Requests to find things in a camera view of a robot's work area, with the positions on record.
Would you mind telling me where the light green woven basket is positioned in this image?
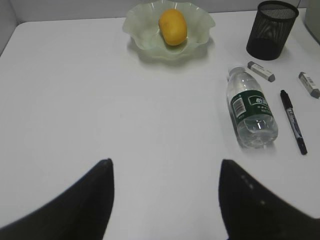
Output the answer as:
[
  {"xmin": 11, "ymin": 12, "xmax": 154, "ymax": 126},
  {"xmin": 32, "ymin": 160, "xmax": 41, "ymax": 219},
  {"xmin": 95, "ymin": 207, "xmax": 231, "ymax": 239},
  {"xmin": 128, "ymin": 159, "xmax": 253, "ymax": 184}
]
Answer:
[{"xmin": 304, "ymin": 0, "xmax": 320, "ymax": 44}]

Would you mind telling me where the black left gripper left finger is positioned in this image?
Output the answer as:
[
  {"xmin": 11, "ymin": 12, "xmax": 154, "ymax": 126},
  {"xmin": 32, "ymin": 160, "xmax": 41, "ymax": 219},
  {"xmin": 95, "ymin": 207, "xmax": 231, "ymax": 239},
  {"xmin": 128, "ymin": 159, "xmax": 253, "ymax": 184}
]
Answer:
[{"xmin": 0, "ymin": 158, "xmax": 115, "ymax": 240}]

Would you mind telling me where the white grey eraser middle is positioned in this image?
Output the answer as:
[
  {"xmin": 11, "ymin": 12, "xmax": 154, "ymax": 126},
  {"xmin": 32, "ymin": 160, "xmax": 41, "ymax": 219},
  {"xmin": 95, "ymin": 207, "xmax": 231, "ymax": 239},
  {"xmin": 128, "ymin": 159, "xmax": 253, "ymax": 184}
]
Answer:
[{"xmin": 298, "ymin": 72, "xmax": 320, "ymax": 99}]

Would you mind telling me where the black mesh pen holder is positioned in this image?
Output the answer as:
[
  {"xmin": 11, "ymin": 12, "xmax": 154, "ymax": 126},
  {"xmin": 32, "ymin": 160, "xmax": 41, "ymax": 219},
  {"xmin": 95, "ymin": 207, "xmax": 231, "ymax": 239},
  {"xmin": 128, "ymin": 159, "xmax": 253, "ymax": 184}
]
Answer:
[{"xmin": 246, "ymin": 0, "xmax": 299, "ymax": 61}]

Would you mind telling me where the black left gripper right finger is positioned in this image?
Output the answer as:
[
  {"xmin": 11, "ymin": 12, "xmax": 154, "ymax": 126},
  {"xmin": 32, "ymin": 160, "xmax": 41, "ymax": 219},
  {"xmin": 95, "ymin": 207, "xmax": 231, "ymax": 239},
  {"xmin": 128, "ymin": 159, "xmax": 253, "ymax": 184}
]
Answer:
[{"xmin": 218, "ymin": 159, "xmax": 320, "ymax": 240}]

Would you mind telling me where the clear water bottle green label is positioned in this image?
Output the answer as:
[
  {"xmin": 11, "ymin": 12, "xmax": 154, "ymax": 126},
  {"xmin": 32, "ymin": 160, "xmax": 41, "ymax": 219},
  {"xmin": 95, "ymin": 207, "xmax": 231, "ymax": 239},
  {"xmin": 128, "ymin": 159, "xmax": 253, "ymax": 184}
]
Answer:
[{"xmin": 226, "ymin": 65, "xmax": 278, "ymax": 148}]

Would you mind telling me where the frosted green wavy plate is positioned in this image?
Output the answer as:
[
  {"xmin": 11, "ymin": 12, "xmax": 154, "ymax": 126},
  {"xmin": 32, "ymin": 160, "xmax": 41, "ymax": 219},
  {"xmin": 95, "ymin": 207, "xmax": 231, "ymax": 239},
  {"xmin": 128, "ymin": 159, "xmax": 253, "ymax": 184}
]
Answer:
[{"xmin": 122, "ymin": 0, "xmax": 216, "ymax": 60}]

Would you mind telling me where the white grey eraser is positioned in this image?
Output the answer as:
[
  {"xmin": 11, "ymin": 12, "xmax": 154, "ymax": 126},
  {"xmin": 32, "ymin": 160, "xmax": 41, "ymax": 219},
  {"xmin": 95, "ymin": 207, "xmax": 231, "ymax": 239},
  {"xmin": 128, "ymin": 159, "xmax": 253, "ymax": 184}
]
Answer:
[
  {"xmin": 247, "ymin": 61, "xmax": 276, "ymax": 83},
  {"xmin": 298, "ymin": 72, "xmax": 320, "ymax": 99}
]

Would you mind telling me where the yellow mango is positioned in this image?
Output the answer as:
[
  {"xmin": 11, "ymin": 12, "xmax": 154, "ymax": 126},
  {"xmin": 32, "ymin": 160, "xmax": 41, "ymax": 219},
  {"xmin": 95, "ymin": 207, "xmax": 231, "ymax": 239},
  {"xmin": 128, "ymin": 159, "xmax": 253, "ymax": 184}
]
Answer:
[{"xmin": 158, "ymin": 8, "xmax": 188, "ymax": 46}]

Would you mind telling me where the black marker pen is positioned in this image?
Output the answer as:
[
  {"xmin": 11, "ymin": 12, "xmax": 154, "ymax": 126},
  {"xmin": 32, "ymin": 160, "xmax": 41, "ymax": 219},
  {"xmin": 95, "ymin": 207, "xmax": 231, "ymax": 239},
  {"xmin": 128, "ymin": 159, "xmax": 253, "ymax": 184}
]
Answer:
[{"xmin": 280, "ymin": 89, "xmax": 308, "ymax": 155}]

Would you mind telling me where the white grey eraser left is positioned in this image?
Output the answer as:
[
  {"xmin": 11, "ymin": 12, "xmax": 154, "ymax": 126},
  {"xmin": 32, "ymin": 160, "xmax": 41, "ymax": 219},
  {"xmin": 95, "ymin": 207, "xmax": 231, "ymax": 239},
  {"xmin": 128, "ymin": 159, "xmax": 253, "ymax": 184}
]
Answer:
[{"xmin": 247, "ymin": 61, "xmax": 276, "ymax": 83}]

